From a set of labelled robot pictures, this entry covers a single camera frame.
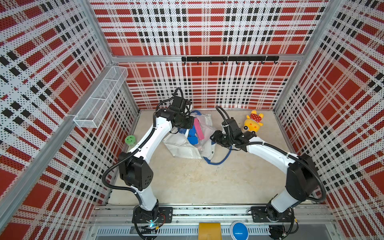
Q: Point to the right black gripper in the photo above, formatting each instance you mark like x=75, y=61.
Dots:
x=216, y=135

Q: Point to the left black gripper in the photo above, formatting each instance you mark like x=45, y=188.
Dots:
x=190, y=124

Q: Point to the white canvas bag blue handles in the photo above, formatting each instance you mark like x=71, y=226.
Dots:
x=185, y=144

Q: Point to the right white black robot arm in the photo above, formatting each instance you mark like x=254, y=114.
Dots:
x=302, y=179

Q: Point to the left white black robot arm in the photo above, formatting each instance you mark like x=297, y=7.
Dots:
x=134, y=169

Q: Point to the yellow plush toy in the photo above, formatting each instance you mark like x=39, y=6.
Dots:
x=253, y=122

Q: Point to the pink pencil case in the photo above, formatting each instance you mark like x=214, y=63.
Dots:
x=198, y=128

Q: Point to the green tape roll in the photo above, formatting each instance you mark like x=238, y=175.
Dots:
x=130, y=140

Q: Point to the blue round button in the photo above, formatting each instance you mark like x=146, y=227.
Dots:
x=239, y=231

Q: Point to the yellow block at front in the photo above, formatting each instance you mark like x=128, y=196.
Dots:
x=210, y=231

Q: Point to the black hook rail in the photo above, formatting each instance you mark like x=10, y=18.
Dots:
x=236, y=59

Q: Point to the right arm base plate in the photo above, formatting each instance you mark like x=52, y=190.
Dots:
x=258, y=214

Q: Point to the white wire wall basket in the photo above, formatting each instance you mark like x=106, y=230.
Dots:
x=94, y=110

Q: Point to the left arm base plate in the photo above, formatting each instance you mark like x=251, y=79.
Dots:
x=159, y=215

